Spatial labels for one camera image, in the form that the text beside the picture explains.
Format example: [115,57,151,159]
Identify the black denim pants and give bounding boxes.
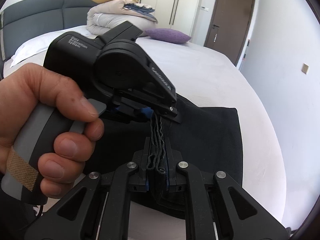
[89,94,244,221]

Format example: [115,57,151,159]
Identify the person's left hand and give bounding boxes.
[1,63,104,199]

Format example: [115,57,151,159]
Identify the white pillow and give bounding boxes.
[10,31,63,68]

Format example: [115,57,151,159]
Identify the folded beige duvet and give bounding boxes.
[87,0,158,35]

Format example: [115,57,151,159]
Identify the purple pillow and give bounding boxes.
[144,28,191,44]

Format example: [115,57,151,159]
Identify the dark grey headboard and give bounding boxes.
[1,0,97,79]

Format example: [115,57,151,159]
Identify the beige wall switch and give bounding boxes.
[302,63,309,74]

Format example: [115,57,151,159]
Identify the brown door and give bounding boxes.
[204,0,255,65]

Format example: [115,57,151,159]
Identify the folded blue clothes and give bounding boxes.
[123,3,157,22]

